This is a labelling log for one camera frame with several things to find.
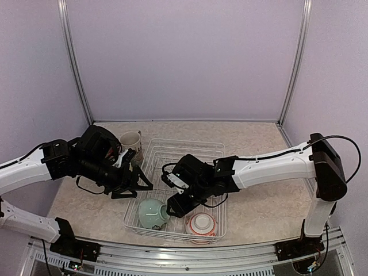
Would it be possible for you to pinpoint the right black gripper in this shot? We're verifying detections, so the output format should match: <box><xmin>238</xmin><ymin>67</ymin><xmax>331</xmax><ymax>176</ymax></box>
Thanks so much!
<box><xmin>166</xmin><ymin>181</ymin><xmax>211</xmax><ymax>219</ymax></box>

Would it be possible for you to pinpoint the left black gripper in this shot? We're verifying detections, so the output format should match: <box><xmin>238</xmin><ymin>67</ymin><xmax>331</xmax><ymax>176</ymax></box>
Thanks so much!
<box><xmin>78</xmin><ymin>154</ymin><xmax>153</xmax><ymax>199</ymax></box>

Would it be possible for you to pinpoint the light green flower bowl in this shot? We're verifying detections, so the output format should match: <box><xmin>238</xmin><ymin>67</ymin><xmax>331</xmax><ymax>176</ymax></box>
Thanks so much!
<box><xmin>138</xmin><ymin>198</ymin><xmax>170</xmax><ymax>230</ymax></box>

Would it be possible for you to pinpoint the white red rimmed bowl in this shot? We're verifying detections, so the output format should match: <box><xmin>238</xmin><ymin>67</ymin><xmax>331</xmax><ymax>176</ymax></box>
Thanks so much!
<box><xmin>185</xmin><ymin>213</ymin><xmax>218</xmax><ymax>236</ymax></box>

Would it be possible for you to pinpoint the teal floral mug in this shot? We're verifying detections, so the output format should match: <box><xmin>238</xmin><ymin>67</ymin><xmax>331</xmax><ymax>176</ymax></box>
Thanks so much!
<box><xmin>120</xmin><ymin>130</ymin><xmax>144</xmax><ymax>166</ymax></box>

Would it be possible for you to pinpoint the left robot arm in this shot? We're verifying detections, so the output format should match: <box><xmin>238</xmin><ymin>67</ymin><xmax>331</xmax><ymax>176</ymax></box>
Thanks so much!
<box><xmin>1</xmin><ymin>125</ymin><xmax>153</xmax><ymax>256</ymax></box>

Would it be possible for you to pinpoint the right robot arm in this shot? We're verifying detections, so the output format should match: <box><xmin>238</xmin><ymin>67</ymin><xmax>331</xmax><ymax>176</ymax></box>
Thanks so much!
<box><xmin>161</xmin><ymin>133</ymin><xmax>347</xmax><ymax>255</ymax></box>

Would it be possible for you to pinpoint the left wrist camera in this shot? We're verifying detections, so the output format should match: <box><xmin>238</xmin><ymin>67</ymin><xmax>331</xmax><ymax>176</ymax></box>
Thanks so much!
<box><xmin>113</xmin><ymin>148</ymin><xmax>136</xmax><ymax>168</ymax></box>

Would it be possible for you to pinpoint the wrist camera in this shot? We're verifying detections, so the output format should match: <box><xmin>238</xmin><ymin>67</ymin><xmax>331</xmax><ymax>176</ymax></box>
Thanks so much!
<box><xmin>161</xmin><ymin>171</ymin><xmax>189</xmax><ymax>194</ymax></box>
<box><xmin>113</xmin><ymin>148</ymin><xmax>136</xmax><ymax>168</ymax></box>

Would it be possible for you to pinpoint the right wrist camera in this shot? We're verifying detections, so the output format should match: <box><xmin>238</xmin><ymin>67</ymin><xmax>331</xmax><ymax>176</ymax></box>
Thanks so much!
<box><xmin>161</xmin><ymin>171</ymin><xmax>189</xmax><ymax>194</ymax></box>

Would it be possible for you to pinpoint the white wire dish rack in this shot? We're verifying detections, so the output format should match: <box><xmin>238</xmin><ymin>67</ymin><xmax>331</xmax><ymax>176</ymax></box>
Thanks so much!
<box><xmin>123</xmin><ymin>138</ymin><xmax>227</xmax><ymax>244</ymax></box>

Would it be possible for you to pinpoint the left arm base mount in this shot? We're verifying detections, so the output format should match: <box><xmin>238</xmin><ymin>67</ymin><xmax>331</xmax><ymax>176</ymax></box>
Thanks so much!
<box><xmin>49</xmin><ymin>217</ymin><xmax>101</xmax><ymax>262</ymax></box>

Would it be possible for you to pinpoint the aluminium front frame rail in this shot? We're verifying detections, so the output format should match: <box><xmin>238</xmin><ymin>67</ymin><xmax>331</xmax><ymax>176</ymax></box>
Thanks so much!
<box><xmin>17</xmin><ymin>228</ymin><xmax>357</xmax><ymax>275</ymax></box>

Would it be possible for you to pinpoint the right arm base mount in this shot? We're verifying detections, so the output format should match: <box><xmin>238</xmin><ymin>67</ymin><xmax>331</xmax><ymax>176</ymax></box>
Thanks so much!
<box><xmin>274</xmin><ymin>220</ymin><xmax>325</xmax><ymax>261</ymax></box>

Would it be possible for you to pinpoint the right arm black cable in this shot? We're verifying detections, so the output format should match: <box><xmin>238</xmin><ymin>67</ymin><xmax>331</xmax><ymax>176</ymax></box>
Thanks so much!
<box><xmin>304</xmin><ymin>135</ymin><xmax>362</xmax><ymax>185</ymax></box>

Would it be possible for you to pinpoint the left aluminium corner post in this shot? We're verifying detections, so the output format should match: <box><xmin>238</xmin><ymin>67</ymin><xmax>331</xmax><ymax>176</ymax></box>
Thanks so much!
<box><xmin>57</xmin><ymin>0</ymin><xmax>94</xmax><ymax>125</ymax></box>

